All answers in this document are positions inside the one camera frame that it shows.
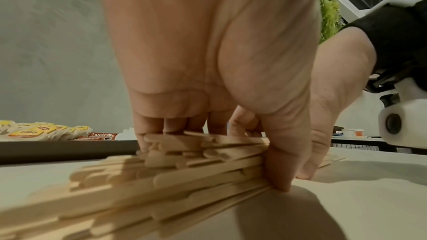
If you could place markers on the person's left hand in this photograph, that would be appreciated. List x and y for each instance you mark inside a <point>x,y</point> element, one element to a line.
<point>206,36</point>

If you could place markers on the person's right hand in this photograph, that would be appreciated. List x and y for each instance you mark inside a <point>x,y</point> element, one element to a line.
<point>340,75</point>

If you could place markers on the stack of white sugar packets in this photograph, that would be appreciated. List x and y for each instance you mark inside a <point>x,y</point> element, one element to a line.
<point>126,133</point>

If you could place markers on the row of red coffee sachets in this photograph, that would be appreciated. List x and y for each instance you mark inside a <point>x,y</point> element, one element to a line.
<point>100,136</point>

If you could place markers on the pile of wooden stir sticks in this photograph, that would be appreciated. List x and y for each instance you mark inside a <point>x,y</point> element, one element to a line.
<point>150,181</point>

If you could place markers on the row of tea bags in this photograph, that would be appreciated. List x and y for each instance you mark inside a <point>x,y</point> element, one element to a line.
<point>6,127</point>
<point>50,131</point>

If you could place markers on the dark brown tray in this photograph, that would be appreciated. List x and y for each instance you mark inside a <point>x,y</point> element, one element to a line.
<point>50,152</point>

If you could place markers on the black right wrist band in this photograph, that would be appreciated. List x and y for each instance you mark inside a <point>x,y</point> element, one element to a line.
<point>393,30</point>

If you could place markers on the green leafy plant wall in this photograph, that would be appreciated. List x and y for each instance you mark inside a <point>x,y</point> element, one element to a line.
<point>328,9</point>

